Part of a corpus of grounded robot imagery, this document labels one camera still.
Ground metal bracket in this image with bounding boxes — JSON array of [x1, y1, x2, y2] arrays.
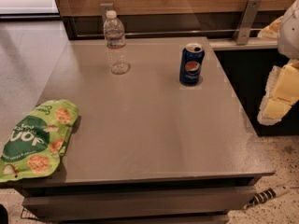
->
[[233, 0, 262, 45], [100, 3, 114, 21]]

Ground metal bracket left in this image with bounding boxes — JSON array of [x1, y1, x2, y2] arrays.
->
[[100, 3, 114, 21]]

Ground green rice chip bag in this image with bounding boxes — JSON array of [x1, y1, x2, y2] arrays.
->
[[0, 100, 78, 183]]

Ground striped white floor tool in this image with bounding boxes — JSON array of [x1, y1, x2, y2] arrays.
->
[[244, 185, 290, 209]]

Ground clear plastic water bottle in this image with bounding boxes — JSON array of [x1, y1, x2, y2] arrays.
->
[[104, 10, 130, 75]]

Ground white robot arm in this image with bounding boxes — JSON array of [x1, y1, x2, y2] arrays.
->
[[257, 0, 299, 126]]

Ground grey drawer cabinet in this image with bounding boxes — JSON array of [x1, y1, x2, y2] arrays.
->
[[18, 175, 275, 224]]

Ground metal bracket right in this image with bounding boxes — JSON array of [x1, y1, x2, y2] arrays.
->
[[233, 0, 262, 45]]

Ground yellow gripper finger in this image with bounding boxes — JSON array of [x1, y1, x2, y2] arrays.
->
[[257, 17, 283, 40], [257, 59, 299, 126]]

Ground blue pepsi can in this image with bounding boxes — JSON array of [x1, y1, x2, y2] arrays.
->
[[179, 43, 205, 86]]

